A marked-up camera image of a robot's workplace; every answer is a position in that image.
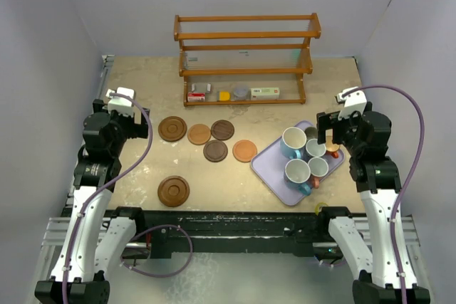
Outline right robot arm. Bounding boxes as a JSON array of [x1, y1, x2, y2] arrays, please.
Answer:
[[316, 110, 430, 303]]

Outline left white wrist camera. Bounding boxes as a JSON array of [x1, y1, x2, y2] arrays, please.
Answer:
[[106, 87, 136, 117]]

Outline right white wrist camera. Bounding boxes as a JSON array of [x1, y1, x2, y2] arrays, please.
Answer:
[[336, 87, 367, 120]]

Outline yellow tape roll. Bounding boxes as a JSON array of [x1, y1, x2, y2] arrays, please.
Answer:
[[314, 202, 328, 215]]

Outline aluminium frame rail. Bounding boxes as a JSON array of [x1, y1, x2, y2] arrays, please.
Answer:
[[25, 54, 115, 303]]

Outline orange wood coaster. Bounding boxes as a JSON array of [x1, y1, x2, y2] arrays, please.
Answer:
[[232, 140, 257, 162]]

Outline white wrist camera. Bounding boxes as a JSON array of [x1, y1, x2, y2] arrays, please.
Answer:
[[106, 87, 136, 117], [336, 87, 367, 120]]

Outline white long box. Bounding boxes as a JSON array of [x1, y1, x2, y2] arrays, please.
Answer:
[[250, 88, 280, 100]]

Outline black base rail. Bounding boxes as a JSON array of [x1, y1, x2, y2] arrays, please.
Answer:
[[60, 206, 368, 258]]

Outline orange brown mug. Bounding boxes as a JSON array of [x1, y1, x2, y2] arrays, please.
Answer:
[[325, 137, 340, 159]]

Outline light wood coaster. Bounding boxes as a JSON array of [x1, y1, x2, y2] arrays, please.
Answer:
[[187, 124, 212, 145]]

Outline dark olive cup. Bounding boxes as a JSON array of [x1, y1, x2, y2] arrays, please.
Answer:
[[304, 126, 318, 140]]

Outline small orange-handled mug front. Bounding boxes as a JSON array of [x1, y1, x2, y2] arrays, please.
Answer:
[[308, 157, 329, 189]]

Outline large blue mug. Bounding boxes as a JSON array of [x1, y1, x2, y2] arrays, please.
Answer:
[[284, 159, 312, 196], [280, 127, 307, 159]]

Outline small grey mug rear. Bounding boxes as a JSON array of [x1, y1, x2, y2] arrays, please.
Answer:
[[305, 138, 326, 158]]

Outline large blue mug front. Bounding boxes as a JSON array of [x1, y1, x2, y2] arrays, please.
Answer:
[[284, 159, 312, 196]]

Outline yellow small container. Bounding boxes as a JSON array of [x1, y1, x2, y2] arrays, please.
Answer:
[[217, 91, 231, 102]]

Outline brown ringed coaster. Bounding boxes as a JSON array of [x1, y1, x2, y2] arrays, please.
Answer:
[[158, 116, 187, 142], [157, 175, 190, 207]]

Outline red white small box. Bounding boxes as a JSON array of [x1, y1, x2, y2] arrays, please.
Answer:
[[187, 83, 212, 103]]

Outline dark walnut coaster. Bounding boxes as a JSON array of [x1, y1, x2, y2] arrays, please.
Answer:
[[203, 140, 228, 162], [211, 120, 234, 140]]

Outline wooden three-tier shelf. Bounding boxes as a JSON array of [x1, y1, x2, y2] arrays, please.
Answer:
[[173, 13, 321, 107]]

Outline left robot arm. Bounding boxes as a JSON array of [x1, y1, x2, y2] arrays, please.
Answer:
[[34, 93, 152, 303]]

